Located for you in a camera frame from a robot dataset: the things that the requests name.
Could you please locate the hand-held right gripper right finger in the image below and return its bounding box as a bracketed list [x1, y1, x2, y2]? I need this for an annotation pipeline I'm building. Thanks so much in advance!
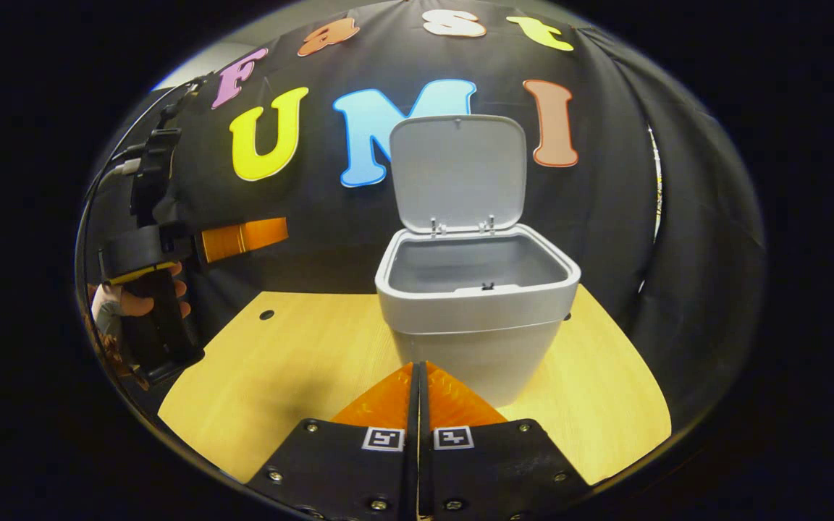
[418, 362, 591, 521]

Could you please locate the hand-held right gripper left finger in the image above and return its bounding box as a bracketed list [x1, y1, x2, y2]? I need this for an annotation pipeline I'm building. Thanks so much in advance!
[261, 362, 421, 521]

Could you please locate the white desktop garbage bin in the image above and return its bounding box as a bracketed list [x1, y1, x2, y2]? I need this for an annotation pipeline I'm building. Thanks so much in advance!
[375, 114, 581, 407]

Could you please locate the black backdrop cloth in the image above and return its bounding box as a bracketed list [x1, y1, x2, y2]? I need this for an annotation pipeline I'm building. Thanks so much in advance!
[77, 0, 765, 435]

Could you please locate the black cable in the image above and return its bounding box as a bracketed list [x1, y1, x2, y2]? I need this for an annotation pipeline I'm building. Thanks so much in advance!
[83, 78, 202, 218]

